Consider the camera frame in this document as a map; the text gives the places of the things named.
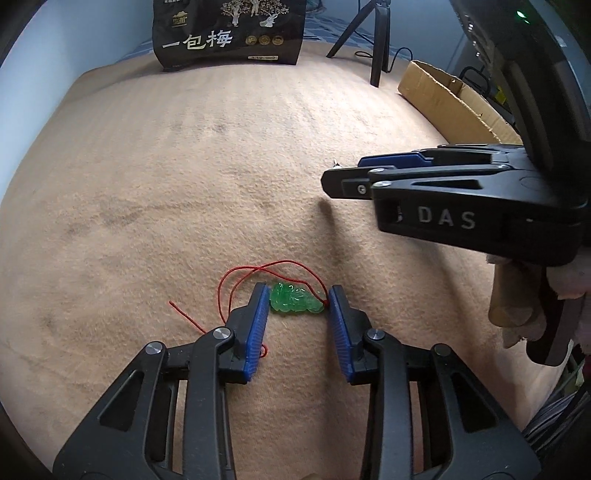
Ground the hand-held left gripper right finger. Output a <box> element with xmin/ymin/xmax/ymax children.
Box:
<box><xmin>327</xmin><ymin>285</ymin><xmax>541</xmax><ymax>480</ymax></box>

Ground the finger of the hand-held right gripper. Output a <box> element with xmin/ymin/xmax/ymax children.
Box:
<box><xmin>358</xmin><ymin>144</ymin><xmax>527</xmax><ymax>169</ymax></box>
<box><xmin>322</xmin><ymin>164</ymin><xmax>527</xmax><ymax>200</ymax></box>

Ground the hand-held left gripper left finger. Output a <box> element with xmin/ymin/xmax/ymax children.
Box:
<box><xmin>53</xmin><ymin>282</ymin><xmax>271</xmax><ymax>480</ymax></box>

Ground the green jade pendant red cord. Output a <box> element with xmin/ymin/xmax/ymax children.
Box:
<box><xmin>168</xmin><ymin>261</ymin><xmax>331</xmax><ymax>358</ymax></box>

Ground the cardboard box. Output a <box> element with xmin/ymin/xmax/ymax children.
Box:
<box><xmin>398</xmin><ymin>60</ymin><xmax>523</xmax><ymax>146</ymax></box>

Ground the person's right hand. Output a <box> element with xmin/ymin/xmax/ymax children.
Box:
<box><xmin>548</xmin><ymin>266</ymin><xmax>591</xmax><ymax>300</ymax></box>

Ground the black tripod stand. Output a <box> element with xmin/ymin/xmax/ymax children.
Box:
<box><xmin>325</xmin><ymin>0</ymin><xmax>393</xmax><ymax>88</ymax></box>

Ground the black printed snack bag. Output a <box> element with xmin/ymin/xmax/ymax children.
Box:
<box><xmin>152</xmin><ymin>0</ymin><xmax>308</xmax><ymax>72</ymax></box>

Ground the striped cloth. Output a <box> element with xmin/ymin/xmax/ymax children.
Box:
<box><xmin>522</xmin><ymin>392</ymin><xmax>591</xmax><ymax>457</ymax></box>

